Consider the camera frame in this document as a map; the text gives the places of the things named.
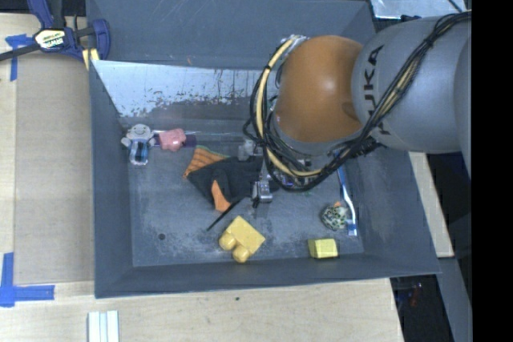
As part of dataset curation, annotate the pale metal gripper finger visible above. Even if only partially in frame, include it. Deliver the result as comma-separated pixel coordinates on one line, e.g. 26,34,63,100
238,139,258,163
250,179,275,211

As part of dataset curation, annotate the black and orange cloth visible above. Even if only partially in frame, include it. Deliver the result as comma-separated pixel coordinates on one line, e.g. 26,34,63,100
182,145,266,213

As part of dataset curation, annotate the thin black stick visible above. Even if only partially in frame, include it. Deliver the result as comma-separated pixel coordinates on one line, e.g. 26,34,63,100
205,198,245,232

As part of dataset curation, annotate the yellow toy brick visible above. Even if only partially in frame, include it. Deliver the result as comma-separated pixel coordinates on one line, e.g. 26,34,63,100
217,215,267,264

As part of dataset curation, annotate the green spotted toy frog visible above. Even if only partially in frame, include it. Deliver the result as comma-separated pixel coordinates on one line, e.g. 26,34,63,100
319,201,349,231

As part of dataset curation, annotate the pink block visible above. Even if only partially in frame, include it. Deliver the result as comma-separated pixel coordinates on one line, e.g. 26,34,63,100
157,127,198,153

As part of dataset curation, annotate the small yellow block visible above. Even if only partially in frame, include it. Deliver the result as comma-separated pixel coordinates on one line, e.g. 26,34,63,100
307,237,339,260

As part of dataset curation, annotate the white and blue toy figure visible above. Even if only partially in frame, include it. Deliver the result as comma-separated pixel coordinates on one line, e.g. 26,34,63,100
120,123,156,167

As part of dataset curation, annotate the grey metal bin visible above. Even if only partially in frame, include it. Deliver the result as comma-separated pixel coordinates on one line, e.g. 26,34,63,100
83,0,442,300

